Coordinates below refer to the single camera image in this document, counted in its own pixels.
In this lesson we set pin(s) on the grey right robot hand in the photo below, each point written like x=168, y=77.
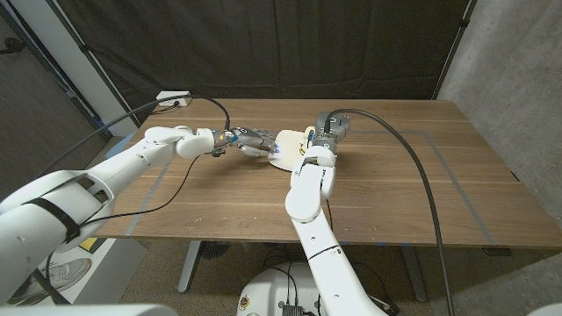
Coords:
x=333, y=129

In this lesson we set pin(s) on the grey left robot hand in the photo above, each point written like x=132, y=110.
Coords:
x=252, y=138

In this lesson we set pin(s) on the yellow sponge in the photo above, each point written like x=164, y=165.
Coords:
x=309, y=131

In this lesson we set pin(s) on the white square plate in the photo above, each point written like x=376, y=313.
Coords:
x=287, y=147

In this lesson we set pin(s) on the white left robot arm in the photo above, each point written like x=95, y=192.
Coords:
x=114, y=171

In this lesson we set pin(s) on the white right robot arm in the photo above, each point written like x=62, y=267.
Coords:
x=316, y=210

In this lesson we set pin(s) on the white power strip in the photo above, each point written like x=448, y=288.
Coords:
x=169, y=102

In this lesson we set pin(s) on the black backdrop curtain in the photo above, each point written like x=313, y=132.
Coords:
x=263, y=44

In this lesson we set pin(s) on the round black floor fan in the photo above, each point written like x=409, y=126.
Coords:
x=214, y=250

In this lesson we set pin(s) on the light blue floor object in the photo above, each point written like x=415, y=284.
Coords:
x=115, y=151

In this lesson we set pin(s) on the grey table leg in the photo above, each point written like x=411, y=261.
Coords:
x=189, y=267
x=415, y=276

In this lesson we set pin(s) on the black backdrop stand pole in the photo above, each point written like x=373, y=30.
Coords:
x=94, y=66
x=454, y=48

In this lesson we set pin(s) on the white robot torso base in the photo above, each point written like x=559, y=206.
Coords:
x=268, y=294

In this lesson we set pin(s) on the black power adapter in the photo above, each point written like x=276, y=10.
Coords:
x=388, y=309

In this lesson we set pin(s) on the white floor board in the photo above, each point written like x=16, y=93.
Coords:
x=114, y=272

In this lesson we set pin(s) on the grey sneaker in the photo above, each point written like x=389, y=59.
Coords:
x=61, y=276

